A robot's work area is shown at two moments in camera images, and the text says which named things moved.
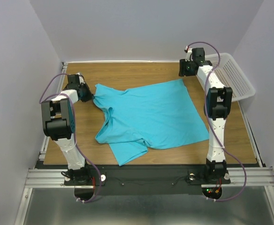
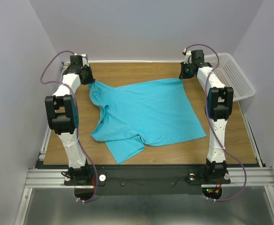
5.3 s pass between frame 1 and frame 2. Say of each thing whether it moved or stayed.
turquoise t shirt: stayed
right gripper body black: stayed
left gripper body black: moved
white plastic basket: stayed
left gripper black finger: moved
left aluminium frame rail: stayed
